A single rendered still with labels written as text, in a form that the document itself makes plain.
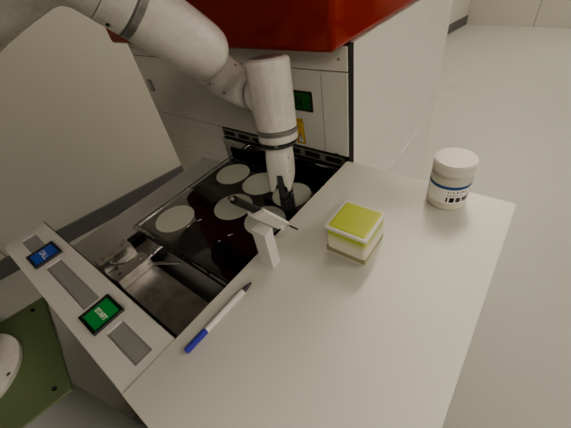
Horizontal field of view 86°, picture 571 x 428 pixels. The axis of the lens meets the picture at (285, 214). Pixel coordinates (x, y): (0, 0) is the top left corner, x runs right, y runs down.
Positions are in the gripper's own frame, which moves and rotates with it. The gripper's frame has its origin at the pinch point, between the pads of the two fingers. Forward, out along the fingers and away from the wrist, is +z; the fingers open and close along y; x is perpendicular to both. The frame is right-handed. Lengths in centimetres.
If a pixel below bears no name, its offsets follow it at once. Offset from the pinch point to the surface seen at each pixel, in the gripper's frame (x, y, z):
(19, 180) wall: -182, -82, 28
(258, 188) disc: -9.3, -9.2, 0.8
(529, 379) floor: 82, -11, 91
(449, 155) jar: 31.8, 7.4, -13.0
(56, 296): -39.9, 29.4, 0.3
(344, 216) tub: 13.1, 19.1, -8.6
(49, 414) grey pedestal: -53, 38, 30
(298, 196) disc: 2.0, -4.8, 1.4
